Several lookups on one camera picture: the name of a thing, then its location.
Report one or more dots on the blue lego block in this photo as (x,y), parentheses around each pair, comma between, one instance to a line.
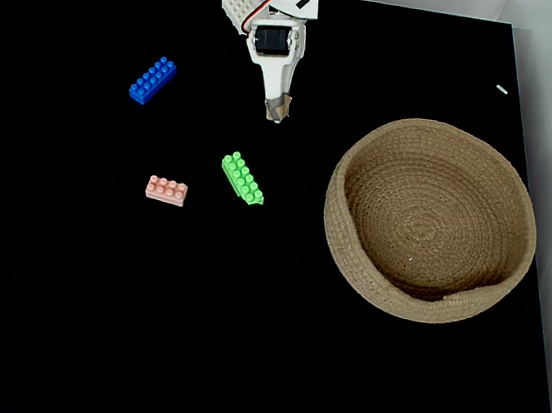
(152,80)

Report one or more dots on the green lego block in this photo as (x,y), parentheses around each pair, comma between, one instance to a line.
(242,178)

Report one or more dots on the small white scrap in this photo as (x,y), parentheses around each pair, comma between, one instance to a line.
(502,89)

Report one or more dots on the pink lego block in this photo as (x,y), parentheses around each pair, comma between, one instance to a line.
(166,190)

